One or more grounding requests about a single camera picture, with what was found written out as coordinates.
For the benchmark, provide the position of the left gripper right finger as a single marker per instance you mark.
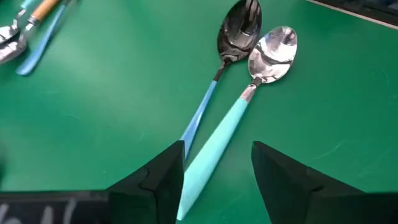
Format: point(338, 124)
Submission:
point(295, 196)

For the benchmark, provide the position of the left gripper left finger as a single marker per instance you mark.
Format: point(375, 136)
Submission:
point(155, 193)

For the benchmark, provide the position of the green table mat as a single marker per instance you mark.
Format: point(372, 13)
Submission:
point(93, 109)

